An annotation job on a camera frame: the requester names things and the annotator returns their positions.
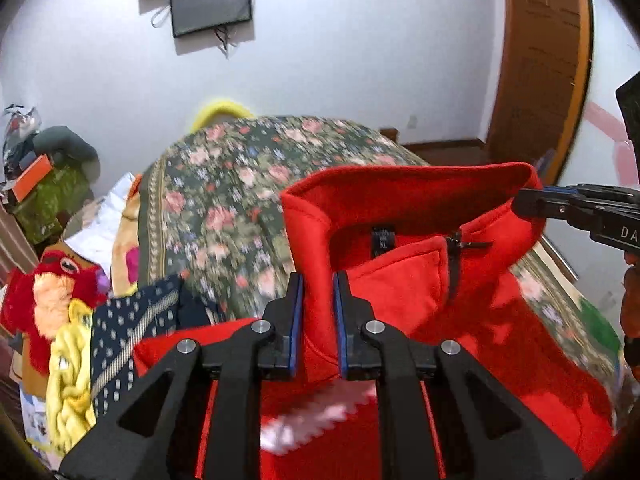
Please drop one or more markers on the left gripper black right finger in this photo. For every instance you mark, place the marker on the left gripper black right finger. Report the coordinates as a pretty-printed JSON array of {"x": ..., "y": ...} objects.
[{"x": 440, "y": 413}]

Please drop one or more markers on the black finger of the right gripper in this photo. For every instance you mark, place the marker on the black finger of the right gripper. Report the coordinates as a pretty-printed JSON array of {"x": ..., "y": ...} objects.
[
  {"x": 600, "y": 192},
  {"x": 530, "y": 203}
]

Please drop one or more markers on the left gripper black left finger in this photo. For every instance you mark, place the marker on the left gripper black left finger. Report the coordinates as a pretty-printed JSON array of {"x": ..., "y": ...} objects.
[{"x": 198, "y": 409}]

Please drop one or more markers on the red fleece zip pullover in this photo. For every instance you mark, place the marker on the red fleece zip pullover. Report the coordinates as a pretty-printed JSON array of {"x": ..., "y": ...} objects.
[{"x": 431, "y": 249}]

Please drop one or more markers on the right hand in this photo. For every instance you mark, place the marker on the right hand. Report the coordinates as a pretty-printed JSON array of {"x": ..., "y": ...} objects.
[{"x": 630, "y": 313}]

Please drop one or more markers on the yellow knitted garment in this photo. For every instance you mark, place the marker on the yellow knitted garment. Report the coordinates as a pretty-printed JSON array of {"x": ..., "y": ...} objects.
[{"x": 69, "y": 408}]

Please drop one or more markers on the navy dotted garment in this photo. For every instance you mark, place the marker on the navy dotted garment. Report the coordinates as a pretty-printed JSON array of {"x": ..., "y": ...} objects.
[{"x": 121, "y": 323}]

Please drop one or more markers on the brown wooden door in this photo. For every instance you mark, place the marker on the brown wooden door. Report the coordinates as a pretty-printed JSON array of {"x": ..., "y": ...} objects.
[{"x": 544, "y": 75}]

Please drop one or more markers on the beige orange blanket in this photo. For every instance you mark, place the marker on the beige orange blanket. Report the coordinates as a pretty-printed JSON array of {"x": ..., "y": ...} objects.
[{"x": 126, "y": 250}]

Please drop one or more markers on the red orange plush toy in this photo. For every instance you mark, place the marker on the red orange plush toy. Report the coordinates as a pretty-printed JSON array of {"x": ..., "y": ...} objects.
[{"x": 36, "y": 303}]

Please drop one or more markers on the white cloth on bed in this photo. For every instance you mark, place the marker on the white cloth on bed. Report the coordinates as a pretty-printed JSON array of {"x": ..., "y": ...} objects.
[{"x": 91, "y": 233}]

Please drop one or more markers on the striped maroon curtain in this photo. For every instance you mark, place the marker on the striped maroon curtain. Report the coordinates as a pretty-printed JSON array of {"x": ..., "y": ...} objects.
[{"x": 15, "y": 250}]

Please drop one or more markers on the floral green bedspread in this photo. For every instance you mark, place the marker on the floral green bedspread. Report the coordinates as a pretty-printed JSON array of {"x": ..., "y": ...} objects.
[{"x": 211, "y": 213}]

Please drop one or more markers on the green patterned bag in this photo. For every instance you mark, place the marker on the green patterned bag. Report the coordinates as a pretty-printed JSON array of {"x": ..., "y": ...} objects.
[{"x": 50, "y": 204}]

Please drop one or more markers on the orange box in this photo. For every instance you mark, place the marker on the orange box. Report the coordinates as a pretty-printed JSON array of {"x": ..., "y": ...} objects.
[{"x": 31, "y": 177}]

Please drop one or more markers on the dark grey cushion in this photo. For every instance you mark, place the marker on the dark grey cushion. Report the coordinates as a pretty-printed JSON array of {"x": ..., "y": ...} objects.
[{"x": 64, "y": 147}]

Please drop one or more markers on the yellow plush item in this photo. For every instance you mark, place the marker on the yellow plush item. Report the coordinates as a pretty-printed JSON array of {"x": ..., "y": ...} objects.
[{"x": 209, "y": 113}]

